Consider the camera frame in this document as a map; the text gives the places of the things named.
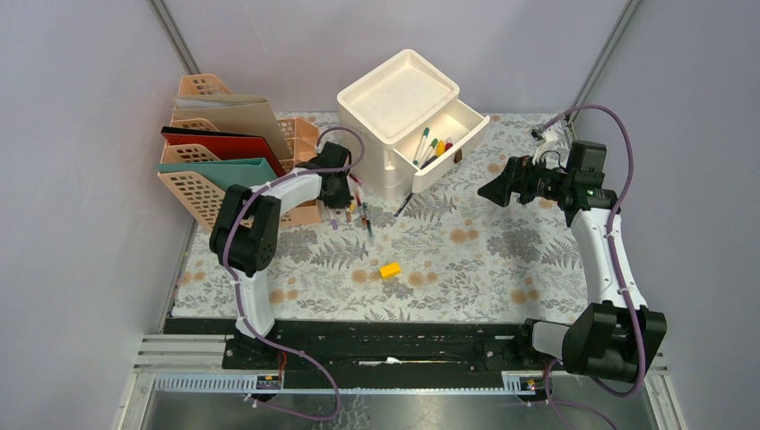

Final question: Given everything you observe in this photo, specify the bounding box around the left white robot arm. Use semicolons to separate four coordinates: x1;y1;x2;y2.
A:
209;142;365;368

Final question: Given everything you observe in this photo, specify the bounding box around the green capped white marker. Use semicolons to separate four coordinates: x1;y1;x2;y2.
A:
418;138;438;169

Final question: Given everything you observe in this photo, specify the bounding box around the white top drawer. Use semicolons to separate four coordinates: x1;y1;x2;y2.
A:
387;100;490;200

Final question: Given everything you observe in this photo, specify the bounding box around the beige notebook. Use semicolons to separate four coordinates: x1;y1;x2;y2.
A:
174;94;292;159

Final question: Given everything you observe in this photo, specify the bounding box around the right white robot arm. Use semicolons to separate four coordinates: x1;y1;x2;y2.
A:
478;142;667;384

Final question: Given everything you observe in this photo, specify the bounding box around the aluminium corner frame post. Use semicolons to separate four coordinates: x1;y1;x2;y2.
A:
147;0;201;74

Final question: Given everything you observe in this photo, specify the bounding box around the blue pen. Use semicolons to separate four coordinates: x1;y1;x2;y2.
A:
394;193;415;218

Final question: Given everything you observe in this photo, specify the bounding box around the red capped marker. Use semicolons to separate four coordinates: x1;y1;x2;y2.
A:
349;174;363;186

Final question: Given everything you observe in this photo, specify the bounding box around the yellow eraser block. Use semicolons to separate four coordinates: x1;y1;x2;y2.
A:
379;262;402;280

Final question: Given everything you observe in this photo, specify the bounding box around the teal folder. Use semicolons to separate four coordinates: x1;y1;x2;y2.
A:
155;158;277;190

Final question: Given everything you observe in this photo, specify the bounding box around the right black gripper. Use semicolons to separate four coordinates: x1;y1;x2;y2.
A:
477;151;573;207

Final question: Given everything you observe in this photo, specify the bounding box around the clear green pen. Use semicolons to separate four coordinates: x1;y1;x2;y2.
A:
362;202;374;238

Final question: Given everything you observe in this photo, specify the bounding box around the peach plastic file organizer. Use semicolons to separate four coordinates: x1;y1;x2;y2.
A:
155;73;322;233

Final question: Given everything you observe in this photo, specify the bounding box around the white three-drawer cabinet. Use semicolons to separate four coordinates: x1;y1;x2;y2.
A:
337;48;460;202

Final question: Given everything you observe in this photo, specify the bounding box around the red ring binder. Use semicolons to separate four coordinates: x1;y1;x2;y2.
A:
160;126;286;176

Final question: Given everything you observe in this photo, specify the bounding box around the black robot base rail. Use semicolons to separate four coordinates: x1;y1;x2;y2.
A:
163;318;548;391

